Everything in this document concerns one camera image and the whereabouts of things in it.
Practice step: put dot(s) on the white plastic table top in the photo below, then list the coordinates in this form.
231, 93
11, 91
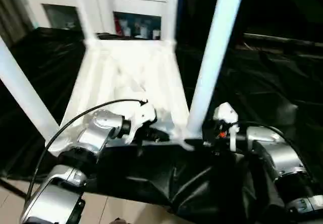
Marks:
126, 65

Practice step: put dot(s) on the white plastic table leg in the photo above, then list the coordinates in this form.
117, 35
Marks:
170, 12
214, 52
84, 14
25, 90

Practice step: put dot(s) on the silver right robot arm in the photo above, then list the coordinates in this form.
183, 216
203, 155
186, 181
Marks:
282, 156

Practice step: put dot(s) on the black work mat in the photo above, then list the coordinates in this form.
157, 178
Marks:
272, 82

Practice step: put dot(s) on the black piano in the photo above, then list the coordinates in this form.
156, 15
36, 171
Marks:
277, 4

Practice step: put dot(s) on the grey curtain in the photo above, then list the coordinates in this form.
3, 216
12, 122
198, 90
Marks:
12, 14

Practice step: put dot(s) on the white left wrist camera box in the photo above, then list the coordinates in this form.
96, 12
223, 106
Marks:
143, 115

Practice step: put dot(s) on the black folding table frame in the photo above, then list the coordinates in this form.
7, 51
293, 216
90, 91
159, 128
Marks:
11, 186

